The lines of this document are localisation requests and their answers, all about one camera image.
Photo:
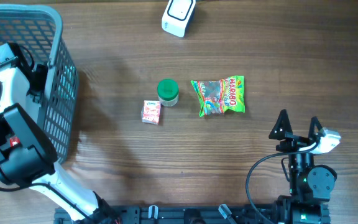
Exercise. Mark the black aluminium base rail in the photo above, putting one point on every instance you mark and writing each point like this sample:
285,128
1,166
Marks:
212,214

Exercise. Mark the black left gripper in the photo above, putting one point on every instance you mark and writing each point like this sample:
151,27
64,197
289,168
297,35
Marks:
37,94

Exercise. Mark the small red white box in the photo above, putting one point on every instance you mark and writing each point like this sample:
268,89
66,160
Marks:
151,112

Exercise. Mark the green Haribo candy bag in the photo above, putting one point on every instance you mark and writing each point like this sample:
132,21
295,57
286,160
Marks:
216,97

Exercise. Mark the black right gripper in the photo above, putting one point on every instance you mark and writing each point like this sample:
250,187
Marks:
294,142

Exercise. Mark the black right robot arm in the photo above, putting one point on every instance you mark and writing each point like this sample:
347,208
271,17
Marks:
310,184

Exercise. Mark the white barcode scanner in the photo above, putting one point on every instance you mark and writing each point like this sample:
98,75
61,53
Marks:
177,16

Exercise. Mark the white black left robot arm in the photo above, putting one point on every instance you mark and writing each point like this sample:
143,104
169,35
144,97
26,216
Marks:
28,159

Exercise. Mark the green lid jar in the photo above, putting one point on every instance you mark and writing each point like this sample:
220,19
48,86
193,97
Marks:
167,91

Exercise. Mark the red Nescafe coffee stick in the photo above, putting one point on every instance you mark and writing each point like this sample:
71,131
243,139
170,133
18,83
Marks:
14,141

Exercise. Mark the grey plastic basket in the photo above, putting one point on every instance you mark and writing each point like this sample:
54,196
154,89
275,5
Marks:
38,31

